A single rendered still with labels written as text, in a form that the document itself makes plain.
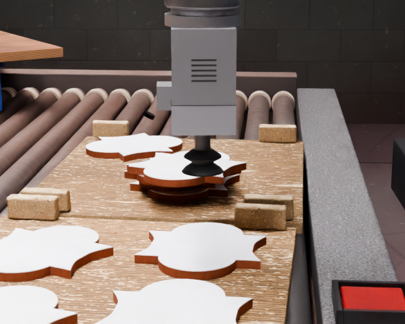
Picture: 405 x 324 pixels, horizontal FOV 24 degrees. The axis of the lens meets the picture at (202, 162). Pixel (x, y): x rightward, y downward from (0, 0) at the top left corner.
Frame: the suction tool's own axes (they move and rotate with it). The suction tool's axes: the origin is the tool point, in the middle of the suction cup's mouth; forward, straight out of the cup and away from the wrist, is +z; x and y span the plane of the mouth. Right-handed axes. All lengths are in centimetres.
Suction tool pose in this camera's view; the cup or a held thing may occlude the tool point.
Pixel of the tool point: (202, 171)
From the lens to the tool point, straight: 96.3
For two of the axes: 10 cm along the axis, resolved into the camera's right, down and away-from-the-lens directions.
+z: 0.0, 9.7, 2.5
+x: 10.0, -0.1, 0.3
